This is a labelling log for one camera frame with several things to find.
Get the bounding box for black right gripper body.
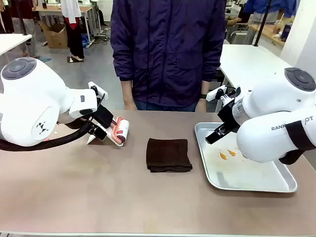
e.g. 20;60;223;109
217;100;242;134

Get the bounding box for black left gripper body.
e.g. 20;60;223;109
95;106;115;129

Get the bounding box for pink lint roller black handle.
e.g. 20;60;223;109
110;116;130;147

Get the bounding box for dark brown cloth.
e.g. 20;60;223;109
146;138;193;173

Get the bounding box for person's right forearm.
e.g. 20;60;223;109
120;79;134;100

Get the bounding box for person's left forearm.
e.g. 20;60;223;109
199;80;211;95

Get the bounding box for person's left hand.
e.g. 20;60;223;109
196;98;208;113

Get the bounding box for person's right hand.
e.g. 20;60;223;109
123;98;138;111

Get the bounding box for white bent sheet stand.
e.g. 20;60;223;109
86;132;124;148

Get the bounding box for silver metal tray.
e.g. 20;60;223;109
194;121;298;193

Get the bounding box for large white side table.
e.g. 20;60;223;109
215;43;293;113

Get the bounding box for blue jeans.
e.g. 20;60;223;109
133;99;198;113

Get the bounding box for mannequin in black trousers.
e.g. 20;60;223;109
61;0;85;62

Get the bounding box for person's purple jacket torso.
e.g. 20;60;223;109
110;0;227;108

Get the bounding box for brown cardboard box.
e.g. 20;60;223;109
39;20;69;49

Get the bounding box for wooden workbench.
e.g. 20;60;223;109
247;23;287;47

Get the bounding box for black stand pole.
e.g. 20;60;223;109
253;0;273;47

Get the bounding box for clear plastic drink cup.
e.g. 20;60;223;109
273;13;286;40

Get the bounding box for dark blue carton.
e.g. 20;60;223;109
280;22;294;42

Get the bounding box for wood top background desk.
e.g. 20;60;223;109
33;3;102;47

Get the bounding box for small white side table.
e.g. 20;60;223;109
0;33;33;56

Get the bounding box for bystander in grey trousers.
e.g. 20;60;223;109
10;0;38;58

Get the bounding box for bystander in blue jacket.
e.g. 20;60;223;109
243;0;300;18

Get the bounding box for black tripod pole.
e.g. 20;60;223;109
17;0;28;36

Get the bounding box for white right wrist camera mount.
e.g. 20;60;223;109
205;84;241;104

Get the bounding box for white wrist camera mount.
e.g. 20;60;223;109
88;80;109;109
205;84;241;104

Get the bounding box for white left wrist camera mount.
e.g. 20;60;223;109
88;80;109;109

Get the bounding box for black braided cable bundle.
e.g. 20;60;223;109
0;120;91;152

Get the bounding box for black strap on arm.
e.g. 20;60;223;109
278;120;316;165

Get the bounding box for thin black hanging cord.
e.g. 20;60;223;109
146;0;152;111

